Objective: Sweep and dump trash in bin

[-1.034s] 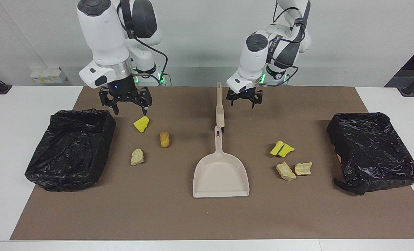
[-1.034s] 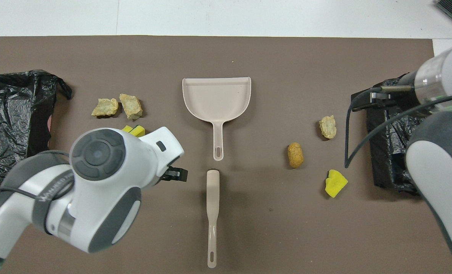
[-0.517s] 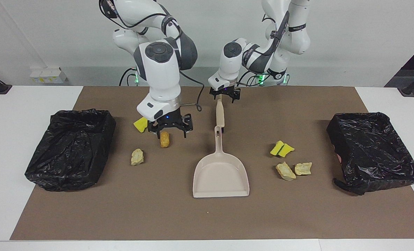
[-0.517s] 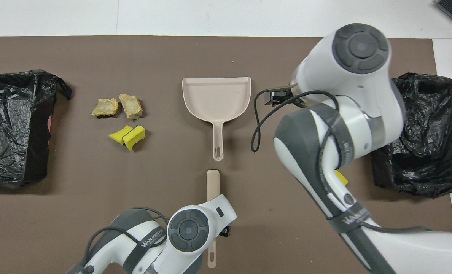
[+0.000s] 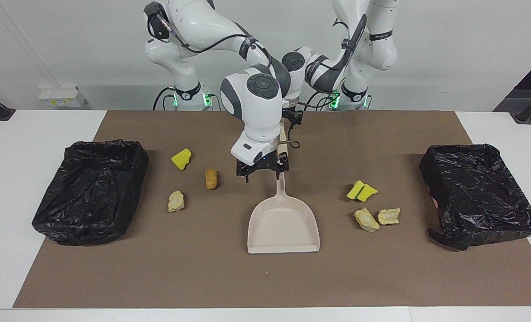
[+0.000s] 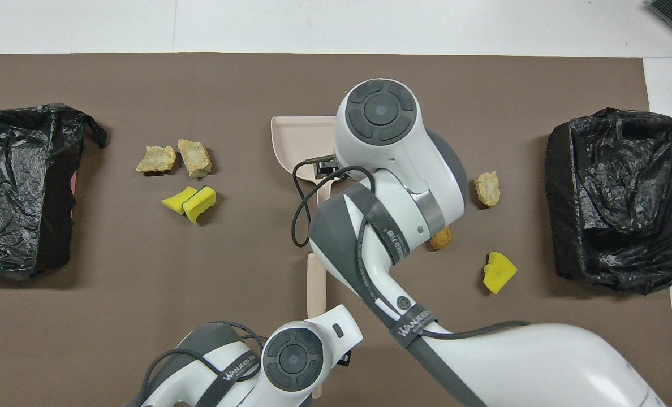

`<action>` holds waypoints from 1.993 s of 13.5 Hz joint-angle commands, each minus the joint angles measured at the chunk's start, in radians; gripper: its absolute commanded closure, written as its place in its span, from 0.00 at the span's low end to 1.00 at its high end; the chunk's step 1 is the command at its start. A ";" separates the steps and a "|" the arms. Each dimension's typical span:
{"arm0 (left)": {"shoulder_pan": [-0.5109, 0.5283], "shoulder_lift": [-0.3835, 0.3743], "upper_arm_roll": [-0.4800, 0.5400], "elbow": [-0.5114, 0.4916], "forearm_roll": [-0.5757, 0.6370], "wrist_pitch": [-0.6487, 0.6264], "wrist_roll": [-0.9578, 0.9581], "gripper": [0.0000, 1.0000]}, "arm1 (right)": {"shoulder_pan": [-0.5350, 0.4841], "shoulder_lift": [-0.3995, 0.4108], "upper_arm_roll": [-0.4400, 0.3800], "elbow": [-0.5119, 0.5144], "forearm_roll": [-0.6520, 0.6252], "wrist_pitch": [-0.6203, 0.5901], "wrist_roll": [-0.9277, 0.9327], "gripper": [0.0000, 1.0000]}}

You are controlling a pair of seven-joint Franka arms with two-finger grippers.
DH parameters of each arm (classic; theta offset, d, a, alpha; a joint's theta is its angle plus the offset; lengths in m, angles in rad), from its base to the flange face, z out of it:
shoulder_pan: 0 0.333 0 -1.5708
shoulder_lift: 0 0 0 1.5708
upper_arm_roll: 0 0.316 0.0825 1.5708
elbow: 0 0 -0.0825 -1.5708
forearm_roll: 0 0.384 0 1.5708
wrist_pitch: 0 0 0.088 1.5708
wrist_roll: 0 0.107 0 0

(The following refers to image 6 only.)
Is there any tan orange foam chunk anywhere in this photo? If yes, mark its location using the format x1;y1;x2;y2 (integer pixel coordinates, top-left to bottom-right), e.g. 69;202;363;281
136;146;176;174

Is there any pale rounded foam chunk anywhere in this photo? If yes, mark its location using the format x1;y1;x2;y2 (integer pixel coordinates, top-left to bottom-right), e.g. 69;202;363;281
474;171;501;207

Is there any beige plastic dustpan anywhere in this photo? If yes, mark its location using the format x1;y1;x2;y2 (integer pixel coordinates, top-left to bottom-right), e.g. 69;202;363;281
270;116;338;207

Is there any black bag lined bin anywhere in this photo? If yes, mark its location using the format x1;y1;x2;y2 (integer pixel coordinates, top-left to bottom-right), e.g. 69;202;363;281
544;107;672;296
0;103;109;279

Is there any brown table mat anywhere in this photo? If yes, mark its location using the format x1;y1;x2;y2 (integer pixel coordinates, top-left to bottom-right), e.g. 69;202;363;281
0;53;672;407

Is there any pale tan foam chunk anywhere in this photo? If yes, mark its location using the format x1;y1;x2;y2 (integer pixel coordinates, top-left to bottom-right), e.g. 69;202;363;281
177;139;213;179

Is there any brown oval cork lump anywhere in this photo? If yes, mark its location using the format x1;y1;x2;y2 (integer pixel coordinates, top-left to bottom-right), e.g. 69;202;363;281
430;226;453;250

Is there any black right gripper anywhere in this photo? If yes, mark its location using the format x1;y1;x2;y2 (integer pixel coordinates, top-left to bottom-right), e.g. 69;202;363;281
315;158;343;179

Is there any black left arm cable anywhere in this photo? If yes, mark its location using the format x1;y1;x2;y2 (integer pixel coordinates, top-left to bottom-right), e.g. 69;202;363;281
138;321;269;407

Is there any small yellow green sponge piece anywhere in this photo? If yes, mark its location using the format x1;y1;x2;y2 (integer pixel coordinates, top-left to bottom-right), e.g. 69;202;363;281
161;186;198;215

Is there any notched yellow green sponge piece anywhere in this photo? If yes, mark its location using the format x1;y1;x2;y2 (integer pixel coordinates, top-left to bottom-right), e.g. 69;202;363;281
483;252;518;295

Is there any large yellow green sponge piece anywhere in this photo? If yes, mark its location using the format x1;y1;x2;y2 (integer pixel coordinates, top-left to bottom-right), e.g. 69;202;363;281
182;186;217;224

